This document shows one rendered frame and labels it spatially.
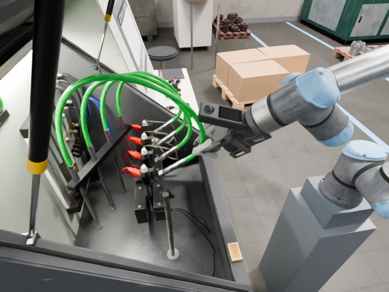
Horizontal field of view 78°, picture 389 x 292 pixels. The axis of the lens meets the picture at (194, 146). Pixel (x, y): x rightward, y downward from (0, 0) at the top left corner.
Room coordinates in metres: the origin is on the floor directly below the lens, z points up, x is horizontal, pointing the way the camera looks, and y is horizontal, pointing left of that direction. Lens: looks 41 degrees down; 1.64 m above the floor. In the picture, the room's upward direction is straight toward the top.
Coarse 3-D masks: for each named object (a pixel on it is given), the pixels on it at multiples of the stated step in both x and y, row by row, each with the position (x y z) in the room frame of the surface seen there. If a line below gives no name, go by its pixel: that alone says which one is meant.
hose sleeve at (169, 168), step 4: (180, 160) 0.49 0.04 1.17; (184, 160) 0.49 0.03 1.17; (172, 164) 0.49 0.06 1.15; (176, 164) 0.49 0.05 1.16; (180, 164) 0.48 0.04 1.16; (184, 164) 0.48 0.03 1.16; (164, 168) 0.49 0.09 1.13; (168, 168) 0.48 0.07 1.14; (172, 168) 0.48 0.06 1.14; (176, 168) 0.48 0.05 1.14; (164, 172) 0.48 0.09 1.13; (168, 172) 0.48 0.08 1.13
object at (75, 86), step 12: (72, 84) 0.48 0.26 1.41; (84, 84) 0.48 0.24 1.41; (144, 84) 0.48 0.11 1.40; (168, 96) 0.48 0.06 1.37; (60, 108) 0.47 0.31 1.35; (60, 120) 0.47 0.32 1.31; (60, 132) 0.47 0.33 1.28; (204, 132) 0.49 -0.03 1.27; (60, 144) 0.47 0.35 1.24; (192, 156) 0.49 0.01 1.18; (72, 168) 0.47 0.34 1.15
